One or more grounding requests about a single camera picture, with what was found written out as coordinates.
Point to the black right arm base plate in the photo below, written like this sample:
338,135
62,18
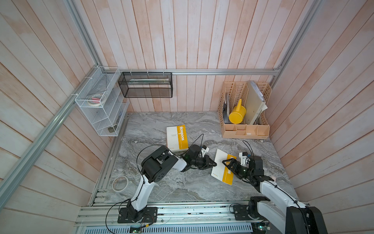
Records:
245,212

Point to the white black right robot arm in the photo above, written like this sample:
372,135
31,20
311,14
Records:
276,206

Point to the yellow plastic watering can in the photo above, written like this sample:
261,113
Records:
238,113

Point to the beige folder in organizer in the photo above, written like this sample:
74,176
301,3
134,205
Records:
255,103

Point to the horizontal aluminium wall rail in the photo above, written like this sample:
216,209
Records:
207,72

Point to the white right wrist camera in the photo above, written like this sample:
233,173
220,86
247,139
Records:
244,158

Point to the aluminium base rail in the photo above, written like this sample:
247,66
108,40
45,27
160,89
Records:
172,217

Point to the tape roll on shelf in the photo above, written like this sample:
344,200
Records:
96,100

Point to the white wire mesh shelf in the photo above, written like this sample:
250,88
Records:
106,119

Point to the white tape roll on table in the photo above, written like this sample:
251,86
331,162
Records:
120,184

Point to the black mesh wall basket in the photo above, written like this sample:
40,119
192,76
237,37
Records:
146,84

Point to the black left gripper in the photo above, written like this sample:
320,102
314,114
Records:
208,159

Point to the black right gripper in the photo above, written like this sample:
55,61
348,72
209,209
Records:
235,168

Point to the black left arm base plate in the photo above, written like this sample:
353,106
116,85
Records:
130,215

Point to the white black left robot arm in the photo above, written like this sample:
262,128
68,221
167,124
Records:
156,166

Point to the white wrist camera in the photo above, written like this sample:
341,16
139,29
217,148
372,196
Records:
244,158
204,150

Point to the grey book in organizer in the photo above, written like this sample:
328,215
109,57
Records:
226,111

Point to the beige plastic desk organizer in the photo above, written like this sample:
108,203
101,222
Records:
239,90

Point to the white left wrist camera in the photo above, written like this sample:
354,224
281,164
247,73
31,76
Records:
204,150

